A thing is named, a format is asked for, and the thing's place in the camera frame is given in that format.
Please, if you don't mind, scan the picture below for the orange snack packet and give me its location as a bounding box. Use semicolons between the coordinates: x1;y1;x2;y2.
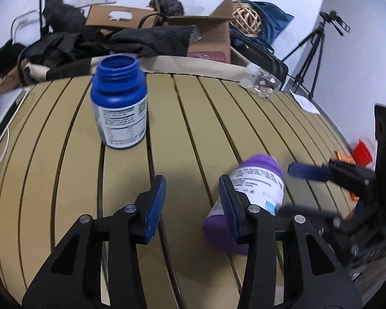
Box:
334;151;359;202

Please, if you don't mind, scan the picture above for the purple plastic bottle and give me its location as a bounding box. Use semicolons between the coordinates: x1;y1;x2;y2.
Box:
203;154;285;256

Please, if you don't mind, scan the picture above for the flat cardboard box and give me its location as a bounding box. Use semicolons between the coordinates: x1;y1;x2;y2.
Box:
85;5;160;36

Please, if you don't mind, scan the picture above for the woven rattan ball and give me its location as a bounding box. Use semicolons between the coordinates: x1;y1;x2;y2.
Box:
232;0;262;37

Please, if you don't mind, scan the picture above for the silver laptop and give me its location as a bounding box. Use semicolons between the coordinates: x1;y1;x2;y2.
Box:
0;88;30;138

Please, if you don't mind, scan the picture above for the white paper sheet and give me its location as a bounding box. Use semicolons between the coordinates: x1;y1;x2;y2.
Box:
290;90;320;114

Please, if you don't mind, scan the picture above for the clear plastic bottle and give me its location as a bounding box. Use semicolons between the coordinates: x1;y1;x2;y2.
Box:
239;63;282;98

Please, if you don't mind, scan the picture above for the open cardboard box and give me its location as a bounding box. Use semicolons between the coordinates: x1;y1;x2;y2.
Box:
168;0;233;64

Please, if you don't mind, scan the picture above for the black camera tripod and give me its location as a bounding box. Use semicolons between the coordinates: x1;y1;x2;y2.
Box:
282;10;351;100

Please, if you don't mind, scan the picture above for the blue plastic bottle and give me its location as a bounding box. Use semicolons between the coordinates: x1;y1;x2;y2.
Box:
90;54;148;149

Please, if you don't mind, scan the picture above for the blue cloth bag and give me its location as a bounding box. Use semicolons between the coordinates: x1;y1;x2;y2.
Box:
230;0;294;52

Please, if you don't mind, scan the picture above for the red object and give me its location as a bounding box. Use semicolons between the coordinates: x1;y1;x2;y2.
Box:
352;140;373;167

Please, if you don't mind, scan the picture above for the black clothing pile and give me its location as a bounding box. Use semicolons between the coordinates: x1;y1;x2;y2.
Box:
0;0;196;81

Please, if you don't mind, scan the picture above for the black bag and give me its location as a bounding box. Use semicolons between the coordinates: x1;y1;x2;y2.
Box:
230;32;289;85

